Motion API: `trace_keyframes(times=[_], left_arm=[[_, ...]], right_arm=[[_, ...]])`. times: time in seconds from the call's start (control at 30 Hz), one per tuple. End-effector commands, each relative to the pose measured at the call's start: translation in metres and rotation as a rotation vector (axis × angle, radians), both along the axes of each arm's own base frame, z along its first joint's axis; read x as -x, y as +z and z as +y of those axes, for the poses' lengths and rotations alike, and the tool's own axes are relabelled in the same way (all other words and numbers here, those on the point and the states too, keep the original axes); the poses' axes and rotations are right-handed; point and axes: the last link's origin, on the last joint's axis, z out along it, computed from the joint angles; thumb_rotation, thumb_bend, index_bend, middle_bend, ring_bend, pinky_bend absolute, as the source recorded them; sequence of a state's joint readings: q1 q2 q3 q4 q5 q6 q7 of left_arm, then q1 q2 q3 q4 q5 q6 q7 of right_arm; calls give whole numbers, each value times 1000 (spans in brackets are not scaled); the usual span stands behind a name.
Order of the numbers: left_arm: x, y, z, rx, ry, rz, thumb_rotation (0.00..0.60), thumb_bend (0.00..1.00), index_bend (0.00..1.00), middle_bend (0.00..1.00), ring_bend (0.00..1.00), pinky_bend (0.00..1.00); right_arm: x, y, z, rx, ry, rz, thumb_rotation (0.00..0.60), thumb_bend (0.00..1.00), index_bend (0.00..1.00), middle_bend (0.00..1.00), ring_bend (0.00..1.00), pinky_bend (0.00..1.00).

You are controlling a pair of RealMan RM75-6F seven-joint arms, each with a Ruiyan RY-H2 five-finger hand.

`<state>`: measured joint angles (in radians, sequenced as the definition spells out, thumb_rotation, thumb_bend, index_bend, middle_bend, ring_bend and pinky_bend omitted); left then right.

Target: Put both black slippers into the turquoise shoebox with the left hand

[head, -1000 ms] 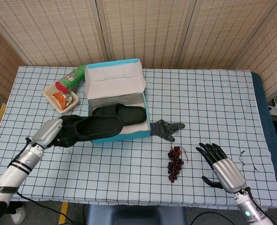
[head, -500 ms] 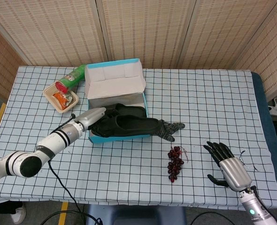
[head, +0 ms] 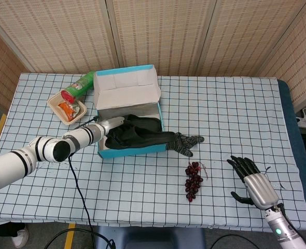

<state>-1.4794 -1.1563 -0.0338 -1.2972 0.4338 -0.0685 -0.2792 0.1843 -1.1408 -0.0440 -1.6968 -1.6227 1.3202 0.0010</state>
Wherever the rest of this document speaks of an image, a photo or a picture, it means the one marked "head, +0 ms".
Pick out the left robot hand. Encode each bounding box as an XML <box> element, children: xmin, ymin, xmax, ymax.
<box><xmin>101</xmin><ymin>116</ymin><xmax>126</xmax><ymax>136</ymax></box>

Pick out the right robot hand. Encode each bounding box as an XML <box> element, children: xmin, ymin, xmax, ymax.
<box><xmin>226</xmin><ymin>155</ymin><xmax>280</xmax><ymax>211</ymax></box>

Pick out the black slipper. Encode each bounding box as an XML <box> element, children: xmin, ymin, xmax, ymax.
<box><xmin>126</xmin><ymin>114</ymin><xmax>161</xmax><ymax>133</ymax></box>
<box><xmin>104</xmin><ymin>121</ymin><xmax>178</xmax><ymax>151</ymax></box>

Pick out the blue cardboard shoe box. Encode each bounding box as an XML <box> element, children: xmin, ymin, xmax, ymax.
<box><xmin>93</xmin><ymin>64</ymin><xmax>165</xmax><ymax>159</ymax></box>

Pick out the white slipper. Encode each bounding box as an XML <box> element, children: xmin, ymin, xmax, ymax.
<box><xmin>11</xmin><ymin>225</ymin><xmax>30</xmax><ymax>248</ymax></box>

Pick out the beige takeaway food container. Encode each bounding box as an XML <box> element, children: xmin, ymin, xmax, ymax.
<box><xmin>47</xmin><ymin>92</ymin><xmax>88</xmax><ymax>126</ymax></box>

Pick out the white crumpled wrapper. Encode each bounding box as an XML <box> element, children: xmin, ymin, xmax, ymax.
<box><xmin>69</xmin><ymin>100</ymin><xmax>82</xmax><ymax>118</ymax></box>

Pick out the orange snack packet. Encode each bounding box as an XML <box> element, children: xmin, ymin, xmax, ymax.
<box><xmin>58</xmin><ymin>101</ymin><xmax>77</xmax><ymax>122</ymax></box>

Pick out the green chips can red lid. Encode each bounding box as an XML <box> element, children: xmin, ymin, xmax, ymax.
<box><xmin>60</xmin><ymin>70</ymin><xmax>95</xmax><ymax>103</ymax></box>

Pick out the blue padded table edge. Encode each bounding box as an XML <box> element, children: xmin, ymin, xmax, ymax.
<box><xmin>276</xmin><ymin>78</ymin><xmax>306</xmax><ymax>230</ymax></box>

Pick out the dark red grape bunch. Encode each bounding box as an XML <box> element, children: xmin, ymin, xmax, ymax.
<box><xmin>184</xmin><ymin>161</ymin><xmax>209</xmax><ymax>202</ymax></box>

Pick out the grey striped sock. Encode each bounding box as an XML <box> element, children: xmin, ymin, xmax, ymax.
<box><xmin>165</xmin><ymin>132</ymin><xmax>205</xmax><ymax>157</ymax></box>

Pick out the blue checkered tablecloth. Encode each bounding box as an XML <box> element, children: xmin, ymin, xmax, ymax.
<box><xmin>0</xmin><ymin>73</ymin><xmax>306</xmax><ymax>233</ymax></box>

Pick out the woven bamboo folding screen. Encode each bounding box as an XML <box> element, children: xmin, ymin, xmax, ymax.
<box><xmin>0</xmin><ymin>0</ymin><xmax>306</xmax><ymax>112</ymax></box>

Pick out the black cable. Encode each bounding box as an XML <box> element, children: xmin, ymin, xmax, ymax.
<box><xmin>49</xmin><ymin>152</ymin><xmax>117</xmax><ymax>249</ymax></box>
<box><xmin>211</xmin><ymin>232</ymin><xmax>263</xmax><ymax>249</ymax></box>

